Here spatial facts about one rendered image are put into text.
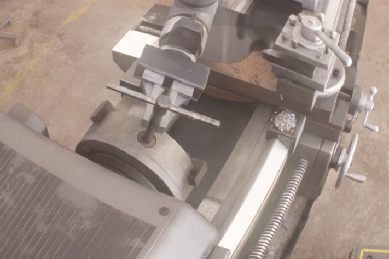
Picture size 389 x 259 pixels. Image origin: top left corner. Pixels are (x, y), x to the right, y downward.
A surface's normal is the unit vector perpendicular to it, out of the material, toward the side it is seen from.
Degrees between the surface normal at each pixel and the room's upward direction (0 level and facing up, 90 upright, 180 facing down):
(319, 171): 90
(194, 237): 45
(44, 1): 0
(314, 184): 90
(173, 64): 20
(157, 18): 0
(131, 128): 1
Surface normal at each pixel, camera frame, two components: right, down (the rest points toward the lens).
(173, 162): 0.69, -0.24
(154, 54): 0.29, -0.54
